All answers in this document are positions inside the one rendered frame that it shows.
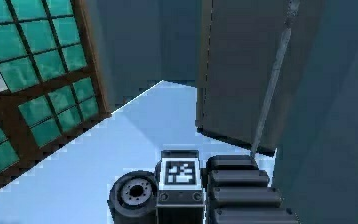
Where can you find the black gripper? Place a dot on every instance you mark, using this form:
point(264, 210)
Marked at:
point(135, 193)

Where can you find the dark grey door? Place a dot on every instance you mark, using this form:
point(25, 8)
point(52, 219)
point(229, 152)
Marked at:
point(240, 70)

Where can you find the grey metal pole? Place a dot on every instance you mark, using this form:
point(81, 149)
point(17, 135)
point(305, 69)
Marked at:
point(273, 76)

